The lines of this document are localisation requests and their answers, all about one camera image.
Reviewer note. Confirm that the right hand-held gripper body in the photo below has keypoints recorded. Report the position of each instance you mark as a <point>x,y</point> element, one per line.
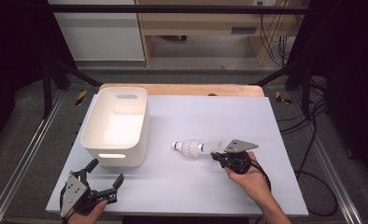
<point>238,160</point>

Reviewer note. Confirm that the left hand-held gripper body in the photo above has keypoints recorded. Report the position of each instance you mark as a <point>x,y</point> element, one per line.
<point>74,193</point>

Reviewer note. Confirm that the white plastic storage bin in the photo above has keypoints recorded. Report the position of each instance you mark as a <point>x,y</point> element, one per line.
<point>116,124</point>

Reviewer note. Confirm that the person's right hand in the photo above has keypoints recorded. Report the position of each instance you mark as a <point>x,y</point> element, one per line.
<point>250,183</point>

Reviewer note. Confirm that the person's left hand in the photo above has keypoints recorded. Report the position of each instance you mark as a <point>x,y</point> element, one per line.
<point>85,217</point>

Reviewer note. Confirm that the white board sheet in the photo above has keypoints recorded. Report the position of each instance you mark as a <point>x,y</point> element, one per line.
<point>188,193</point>

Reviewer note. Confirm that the yellow black tape strip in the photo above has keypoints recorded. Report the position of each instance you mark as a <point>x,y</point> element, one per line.
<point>279,97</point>
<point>81,97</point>

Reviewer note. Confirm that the wooden table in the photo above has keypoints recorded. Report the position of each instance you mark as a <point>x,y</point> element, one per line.
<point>188,89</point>

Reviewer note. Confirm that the black metal stand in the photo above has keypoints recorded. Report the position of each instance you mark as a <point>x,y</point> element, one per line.
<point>306,93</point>
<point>47,93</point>

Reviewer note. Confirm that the black curtain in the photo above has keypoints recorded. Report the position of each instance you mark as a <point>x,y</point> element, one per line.
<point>14,62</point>
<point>350,77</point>

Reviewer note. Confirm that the white cabinet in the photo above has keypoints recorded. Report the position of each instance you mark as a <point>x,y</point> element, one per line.
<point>101,37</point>

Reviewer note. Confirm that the light wooden desk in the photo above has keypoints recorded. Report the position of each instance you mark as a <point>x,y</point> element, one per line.
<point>197,23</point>

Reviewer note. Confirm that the aluminium floor rail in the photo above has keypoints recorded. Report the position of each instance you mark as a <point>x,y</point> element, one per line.
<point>331,171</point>
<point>27,155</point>

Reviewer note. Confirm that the black horizontal frame bar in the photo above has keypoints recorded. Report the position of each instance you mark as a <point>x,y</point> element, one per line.
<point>172,9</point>

